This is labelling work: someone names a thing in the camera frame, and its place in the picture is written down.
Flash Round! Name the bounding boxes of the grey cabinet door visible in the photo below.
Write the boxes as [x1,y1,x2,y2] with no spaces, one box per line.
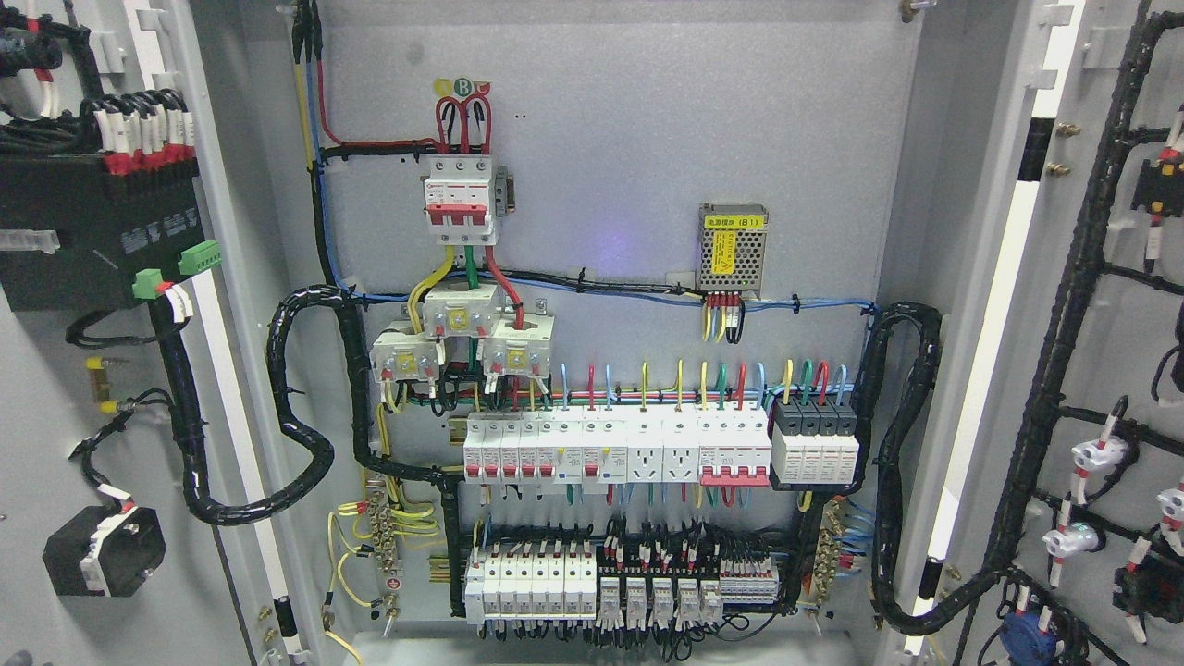
[858,1,1180,665]
[4,1,337,665]

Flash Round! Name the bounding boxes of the white current transformers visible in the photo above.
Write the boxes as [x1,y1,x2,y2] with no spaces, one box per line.
[369,281,554,384]

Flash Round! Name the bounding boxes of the metal mesh power supply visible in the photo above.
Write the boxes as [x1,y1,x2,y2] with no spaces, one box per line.
[697,203,767,296]

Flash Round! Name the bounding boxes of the white socket and breaker row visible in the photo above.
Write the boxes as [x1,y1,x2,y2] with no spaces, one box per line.
[462,404,772,493]

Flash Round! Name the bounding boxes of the red main circuit breaker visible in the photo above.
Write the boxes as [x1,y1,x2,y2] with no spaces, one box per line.
[424,154,500,246]

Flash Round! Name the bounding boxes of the black surge protector block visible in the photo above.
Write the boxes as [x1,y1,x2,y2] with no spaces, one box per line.
[771,401,861,494]

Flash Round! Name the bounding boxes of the lower relay terminal row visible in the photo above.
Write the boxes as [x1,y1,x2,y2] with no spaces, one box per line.
[462,520,783,648]

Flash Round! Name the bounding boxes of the black digital power meter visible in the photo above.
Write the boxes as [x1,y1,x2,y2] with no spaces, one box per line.
[1,154,221,312]

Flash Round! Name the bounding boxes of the black corrugated cable conduit left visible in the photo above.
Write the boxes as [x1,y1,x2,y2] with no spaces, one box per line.
[148,284,463,619]

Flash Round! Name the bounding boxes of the black corrugated cable conduit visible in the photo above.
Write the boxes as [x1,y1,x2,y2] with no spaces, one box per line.
[148,284,463,619]
[849,302,1009,638]

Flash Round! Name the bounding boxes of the black corrugated cable conduit right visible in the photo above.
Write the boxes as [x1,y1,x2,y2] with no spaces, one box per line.
[849,302,1009,638]

